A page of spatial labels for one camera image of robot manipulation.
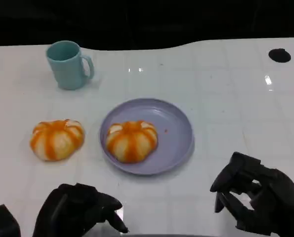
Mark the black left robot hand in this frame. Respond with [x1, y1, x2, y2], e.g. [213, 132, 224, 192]
[32, 182, 129, 237]

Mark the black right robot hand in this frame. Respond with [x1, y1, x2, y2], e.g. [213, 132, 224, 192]
[210, 151, 294, 235]

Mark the orange and white bread roll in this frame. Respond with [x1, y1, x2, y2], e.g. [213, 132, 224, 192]
[29, 118, 85, 162]
[105, 120, 159, 164]

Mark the lilac plate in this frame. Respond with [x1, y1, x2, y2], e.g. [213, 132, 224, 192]
[99, 98, 195, 176]

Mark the pale green mug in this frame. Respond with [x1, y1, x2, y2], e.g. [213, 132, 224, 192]
[45, 40, 95, 91]

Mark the black table grommet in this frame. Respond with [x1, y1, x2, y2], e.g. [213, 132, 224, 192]
[268, 48, 292, 63]

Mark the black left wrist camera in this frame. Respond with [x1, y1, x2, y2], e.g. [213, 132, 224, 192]
[0, 203, 21, 237]

